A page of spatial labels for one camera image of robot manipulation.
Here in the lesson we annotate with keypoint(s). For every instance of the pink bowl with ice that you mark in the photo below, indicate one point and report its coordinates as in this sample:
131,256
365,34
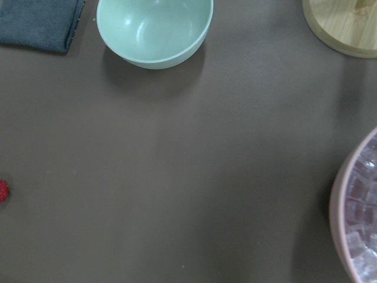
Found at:
352,211

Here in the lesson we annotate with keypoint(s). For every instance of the grey folded cloth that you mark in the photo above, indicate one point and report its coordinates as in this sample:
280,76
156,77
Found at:
45,25

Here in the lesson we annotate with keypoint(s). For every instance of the mint green bowl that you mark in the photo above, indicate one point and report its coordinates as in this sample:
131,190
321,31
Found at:
154,34

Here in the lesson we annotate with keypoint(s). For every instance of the red strawberry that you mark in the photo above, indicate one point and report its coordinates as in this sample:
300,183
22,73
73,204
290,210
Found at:
4,190

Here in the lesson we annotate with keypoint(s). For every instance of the wooden cup tree stand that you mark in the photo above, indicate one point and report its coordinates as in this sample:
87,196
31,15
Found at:
348,27

